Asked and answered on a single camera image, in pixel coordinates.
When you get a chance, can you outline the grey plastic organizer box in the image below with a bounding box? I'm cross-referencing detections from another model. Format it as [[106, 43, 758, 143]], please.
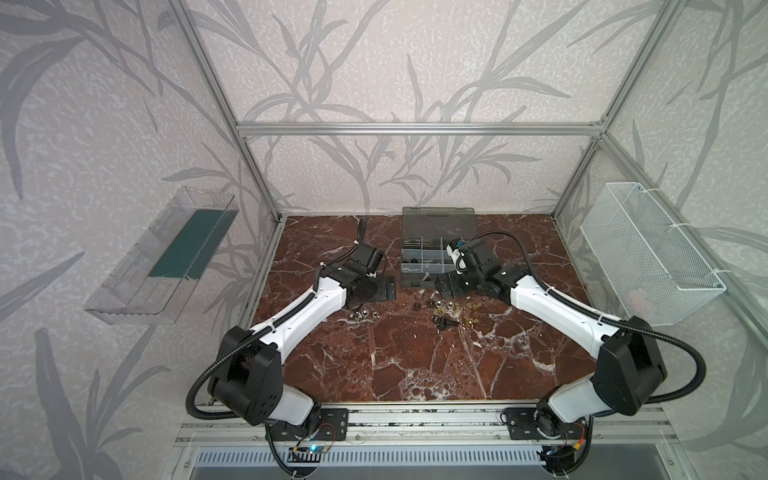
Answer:
[[400, 207, 478, 289]]

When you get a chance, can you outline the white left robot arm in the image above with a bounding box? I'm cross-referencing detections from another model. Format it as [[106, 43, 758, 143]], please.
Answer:
[[196, 266, 396, 434]]

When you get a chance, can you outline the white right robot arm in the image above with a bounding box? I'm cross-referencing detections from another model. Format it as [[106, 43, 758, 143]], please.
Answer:
[[436, 267, 666, 430]]

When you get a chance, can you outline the silver nuts pile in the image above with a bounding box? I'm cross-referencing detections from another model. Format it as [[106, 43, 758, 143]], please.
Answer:
[[348, 306, 379, 322]]

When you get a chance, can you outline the brass screws pile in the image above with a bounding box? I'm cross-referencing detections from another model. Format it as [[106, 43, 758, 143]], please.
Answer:
[[451, 302, 482, 328]]

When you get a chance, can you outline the black screws pile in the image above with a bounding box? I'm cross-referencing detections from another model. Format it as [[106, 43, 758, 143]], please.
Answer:
[[412, 299, 460, 331]]

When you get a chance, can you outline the aluminium back crossbar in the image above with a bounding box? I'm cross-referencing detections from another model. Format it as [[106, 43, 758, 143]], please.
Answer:
[[236, 122, 603, 138]]

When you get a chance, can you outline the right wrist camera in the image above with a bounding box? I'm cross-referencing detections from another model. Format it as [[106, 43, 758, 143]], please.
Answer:
[[445, 238, 501, 277]]

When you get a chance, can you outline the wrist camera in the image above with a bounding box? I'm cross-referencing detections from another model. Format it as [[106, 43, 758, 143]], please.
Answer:
[[445, 238, 501, 277], [346, 243, 384, 275]]

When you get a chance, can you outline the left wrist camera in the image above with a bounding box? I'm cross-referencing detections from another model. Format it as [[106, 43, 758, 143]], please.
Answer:
[[346, 243, 384, 275]]

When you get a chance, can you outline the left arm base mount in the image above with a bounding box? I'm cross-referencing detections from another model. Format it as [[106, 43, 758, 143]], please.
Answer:
[[266, 407, 350, 442]]

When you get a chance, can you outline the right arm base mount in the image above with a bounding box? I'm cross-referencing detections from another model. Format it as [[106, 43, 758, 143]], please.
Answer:
[[499, 407, 588, 442]]

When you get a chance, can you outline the white wire mesh basket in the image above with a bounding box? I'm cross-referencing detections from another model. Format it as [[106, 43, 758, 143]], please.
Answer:
[[581, 182, 726, 327]]

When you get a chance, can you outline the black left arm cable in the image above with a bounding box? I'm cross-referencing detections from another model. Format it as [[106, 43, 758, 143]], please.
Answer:
[[184, 326, 271, 421]]

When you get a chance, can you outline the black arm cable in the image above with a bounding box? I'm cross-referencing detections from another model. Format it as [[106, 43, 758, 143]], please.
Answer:
[[467, 230, 708, 404], [184, 326, 271, 421]]

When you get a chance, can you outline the clear plastic wall tray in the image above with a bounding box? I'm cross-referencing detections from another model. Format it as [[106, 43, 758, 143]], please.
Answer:
[[84, 187, 239, 326]]

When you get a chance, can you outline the aluminium front rail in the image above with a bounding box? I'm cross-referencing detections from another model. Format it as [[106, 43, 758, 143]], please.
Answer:
[[173, 401, 680, 447]]

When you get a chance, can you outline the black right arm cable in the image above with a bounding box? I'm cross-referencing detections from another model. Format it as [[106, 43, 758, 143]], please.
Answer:
[[467, 230, 708, 404]]

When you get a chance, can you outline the aluminium frame post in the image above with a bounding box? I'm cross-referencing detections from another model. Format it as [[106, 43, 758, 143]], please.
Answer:
[[551, 1, 687, 219]]

